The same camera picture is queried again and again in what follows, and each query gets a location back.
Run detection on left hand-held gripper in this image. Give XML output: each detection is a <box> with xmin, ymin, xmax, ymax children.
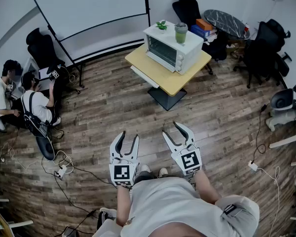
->
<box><xmin>109</xmin><ymin>130</ymin><xmax>141</xmax><ymax>188</ymax></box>

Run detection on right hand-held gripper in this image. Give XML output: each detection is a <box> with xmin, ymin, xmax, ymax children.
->
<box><xmin>162</xmin><ymin>121</ymin><xmax>203</xmax><ymax>177</ymax></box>

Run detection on white glass oven door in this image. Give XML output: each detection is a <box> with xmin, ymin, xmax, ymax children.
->
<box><xmin>130</xmin><ymin>51</ymin><xmax>177</xmax><ymax>89</ymax></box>

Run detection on person's right forearm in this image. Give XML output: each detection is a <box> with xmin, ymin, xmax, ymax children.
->
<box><xmin>194</xmin><ymin>169</ymin><xmax>222</xmax><ymax>205</ymax></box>

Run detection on person's left forearm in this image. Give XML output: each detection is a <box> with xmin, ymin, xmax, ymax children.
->
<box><xmin>115</xmin><ymin>185</ymin><xmax>132</xmax><ymax>227</ymax></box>

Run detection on white toaster oven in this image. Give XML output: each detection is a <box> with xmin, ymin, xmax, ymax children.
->
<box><xmin>142</xmin><ymin>20</ymin><xmax>204</xmax><ymax>76</ymax></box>

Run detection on person's dark trousers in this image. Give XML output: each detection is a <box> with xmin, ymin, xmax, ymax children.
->
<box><xmin>134</xmin><ymin>170</ymin><xmax>161</xmax><ymax>185</ymax></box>

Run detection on person's white shirt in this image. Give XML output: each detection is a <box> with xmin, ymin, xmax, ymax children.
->
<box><xmin>92</xmin><ymin>176</ymin><xmax>261</xmax><ymax>237</ymax></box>

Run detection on yellow wooden table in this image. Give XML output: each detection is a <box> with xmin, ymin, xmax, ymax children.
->
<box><xmin>125</xmin><ymin>43</ymin><xmax>212</xmax><ymax>111</ymax></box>

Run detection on green shaker bottle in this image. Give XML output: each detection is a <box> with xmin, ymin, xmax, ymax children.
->
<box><xmin>174</xmin><ymin>22</ymin><xmax>189</xmax><ymax>44</ymax></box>

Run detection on white paper stack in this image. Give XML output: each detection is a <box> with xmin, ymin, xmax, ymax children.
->
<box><xmin>203</xmin><ymin>28</ymin><xmax>219</xmax><ymax>43</ymax></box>

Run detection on blue box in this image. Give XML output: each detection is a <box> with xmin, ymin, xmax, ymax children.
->
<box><xmin>190</xmin><ymin>24</ymin><xmax>211</xmax><ymax>39</ymax></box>

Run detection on green potted plant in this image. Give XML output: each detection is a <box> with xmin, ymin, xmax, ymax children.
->
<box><xmin>155</xmin><ymin>20</ymin><xmax>169</xmax><ymax>34</ymax></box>

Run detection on black office chair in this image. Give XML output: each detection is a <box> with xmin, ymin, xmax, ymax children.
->
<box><xmin>26</xmin><ymin>28</ymin><xmax>81</xmax><ymax>95</ymax></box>
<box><xmin>233</xmin><ymin>18</ymin><xmax>293</xmax><ymax>89</ymax></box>
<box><xmin>172</xmin><ymin>0</ymin><xmax>228</xmax><ymax>76</ymax></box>

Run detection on orange box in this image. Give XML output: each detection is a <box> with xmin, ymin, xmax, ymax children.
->
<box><xmin>195</xmin><ymin>18</ymin><xmax>214</xmax><ymax>31</ymax></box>

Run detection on black marble round table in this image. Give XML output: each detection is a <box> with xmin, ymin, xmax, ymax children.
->
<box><xmin>203</xmin><ymin>9</ymin><xmax>251</xmax><ymax>40</ymax></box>

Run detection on wooden top white desk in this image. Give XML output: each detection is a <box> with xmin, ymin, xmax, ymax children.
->
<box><xmin>0</xmin><ymin>197</ymin><xmax>34</xmax><ymax>237</ymax></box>

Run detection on black framed whiteboard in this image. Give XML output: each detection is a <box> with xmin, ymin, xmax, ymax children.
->
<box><xmin>30</xmin><ymin>0</ymin><xmax>151</xmax><ymax>88</ymax></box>

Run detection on black cable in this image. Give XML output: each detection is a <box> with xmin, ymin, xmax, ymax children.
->
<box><xmin>251</xmin><ymin>104</ymin><xmax>268</xmax><ymax>164</ymax></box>
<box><xmin>40</xmin><ymin>154</ymin><xmax>119</xmax><ymax>237</ymax></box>

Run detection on white frame desk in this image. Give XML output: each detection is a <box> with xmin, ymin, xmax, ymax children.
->
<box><xmin>268</xmin><ymin>118</ymin><xmax>296</xmax><ymax>166</ymax></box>

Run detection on white cable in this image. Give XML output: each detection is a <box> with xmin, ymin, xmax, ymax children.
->
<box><xmin>0</xmin><ymin>142</ymin><xmax>74</xmax><ymax>175</ymax></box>
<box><xmin>256</xmin><ymin>165</ymin><xmax>281</xmax><ymax>232</ymax></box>

